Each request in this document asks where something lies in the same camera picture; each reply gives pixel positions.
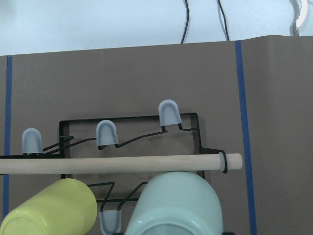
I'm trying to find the light green cup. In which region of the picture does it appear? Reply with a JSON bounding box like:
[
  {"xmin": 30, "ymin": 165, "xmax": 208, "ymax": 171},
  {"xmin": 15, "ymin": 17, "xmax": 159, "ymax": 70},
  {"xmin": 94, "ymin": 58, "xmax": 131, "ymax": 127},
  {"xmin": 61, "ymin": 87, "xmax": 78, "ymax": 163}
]
[{"xmin": 125, "ymin": 172, "xmax": 224, "ymax": 235}]

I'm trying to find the yellow cup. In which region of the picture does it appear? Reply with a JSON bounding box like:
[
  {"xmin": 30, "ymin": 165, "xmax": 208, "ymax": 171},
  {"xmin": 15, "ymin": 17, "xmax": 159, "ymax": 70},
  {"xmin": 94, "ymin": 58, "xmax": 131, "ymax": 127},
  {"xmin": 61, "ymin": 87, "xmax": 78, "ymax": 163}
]
[{"xmin": 0, "ymin": 178, "xmax": 97, "ymax": 235}]

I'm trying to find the black wire cup rack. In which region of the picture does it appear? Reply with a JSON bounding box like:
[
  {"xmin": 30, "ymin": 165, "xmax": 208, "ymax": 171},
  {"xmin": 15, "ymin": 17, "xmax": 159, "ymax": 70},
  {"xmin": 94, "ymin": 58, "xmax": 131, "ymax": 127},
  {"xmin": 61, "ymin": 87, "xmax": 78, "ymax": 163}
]
[{"xmin": 0, "ymin": 100, "xmax": 243, "ymax": 235}]

